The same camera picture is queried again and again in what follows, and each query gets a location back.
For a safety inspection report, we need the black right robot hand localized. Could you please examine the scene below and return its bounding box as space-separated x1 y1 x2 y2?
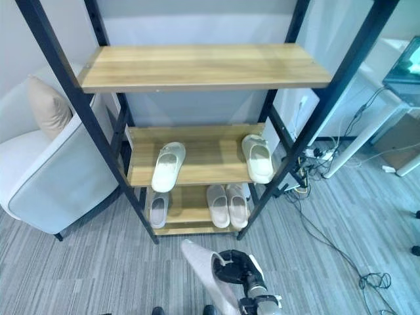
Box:
211 249 264 287

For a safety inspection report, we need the grey fabric slipper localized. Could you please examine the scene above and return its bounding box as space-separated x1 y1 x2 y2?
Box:
180 239 243 315
149 192 171 230

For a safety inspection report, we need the beige fabric slipper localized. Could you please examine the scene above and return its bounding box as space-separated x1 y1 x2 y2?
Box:
225 183 249 230
206 184 231 228

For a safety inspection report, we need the small wooden shelf board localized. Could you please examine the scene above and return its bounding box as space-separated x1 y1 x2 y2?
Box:
144 183 257 237

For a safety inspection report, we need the cream rubber slide slipper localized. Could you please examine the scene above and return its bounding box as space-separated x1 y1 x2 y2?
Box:
241 133 274 184
150 141 186 193

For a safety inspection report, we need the medium wooden shelf board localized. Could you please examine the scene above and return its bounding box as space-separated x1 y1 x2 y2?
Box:
126 123 280 188

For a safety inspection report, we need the white power strip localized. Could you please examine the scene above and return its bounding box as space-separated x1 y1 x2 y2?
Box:
304 147 336 162

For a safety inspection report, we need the white desk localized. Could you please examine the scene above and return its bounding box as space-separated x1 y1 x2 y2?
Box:
308 37 420 180

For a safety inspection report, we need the wide wooden shelf board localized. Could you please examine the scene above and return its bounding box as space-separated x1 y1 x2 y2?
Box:
75 43 334 95

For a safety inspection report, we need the brown cardboard box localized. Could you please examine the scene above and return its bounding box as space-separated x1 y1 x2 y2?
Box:
370 108 420 178

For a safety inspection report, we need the white upholstered armchair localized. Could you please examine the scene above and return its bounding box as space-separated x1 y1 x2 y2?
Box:
0 65 125 243

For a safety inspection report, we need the beige cushion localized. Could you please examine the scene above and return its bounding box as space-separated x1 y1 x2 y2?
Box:
26 74 74 141

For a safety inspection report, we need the computer monitor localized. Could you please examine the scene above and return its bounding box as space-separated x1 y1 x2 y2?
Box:
382 35 420 108

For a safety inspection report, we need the long black floor cable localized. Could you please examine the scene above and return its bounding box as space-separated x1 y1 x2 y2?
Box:
287 192 392 290

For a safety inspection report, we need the yellow cable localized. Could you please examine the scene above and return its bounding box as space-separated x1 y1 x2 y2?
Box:
293 175 310 195

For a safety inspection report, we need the black hanging desk cable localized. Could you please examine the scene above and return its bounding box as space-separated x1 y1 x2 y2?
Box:
344 85 389 140

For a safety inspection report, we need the black metal shoe rack frame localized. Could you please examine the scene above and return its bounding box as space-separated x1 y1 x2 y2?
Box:
12 0 403 245

